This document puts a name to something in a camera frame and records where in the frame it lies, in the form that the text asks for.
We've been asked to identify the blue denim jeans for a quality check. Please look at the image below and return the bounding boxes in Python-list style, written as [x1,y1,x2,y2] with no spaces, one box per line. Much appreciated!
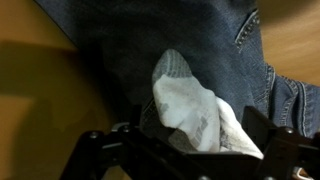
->
[34,0,320,139]

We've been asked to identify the white sock with gray toe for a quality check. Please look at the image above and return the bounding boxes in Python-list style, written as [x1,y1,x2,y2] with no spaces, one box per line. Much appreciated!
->
[151,48,222,153]

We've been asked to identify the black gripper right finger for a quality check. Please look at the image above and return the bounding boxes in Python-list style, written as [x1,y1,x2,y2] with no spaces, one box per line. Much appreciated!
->
[242,105,320,180]

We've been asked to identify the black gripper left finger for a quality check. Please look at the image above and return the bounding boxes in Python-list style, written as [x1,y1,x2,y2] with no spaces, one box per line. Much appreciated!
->
[59,105,201,180]

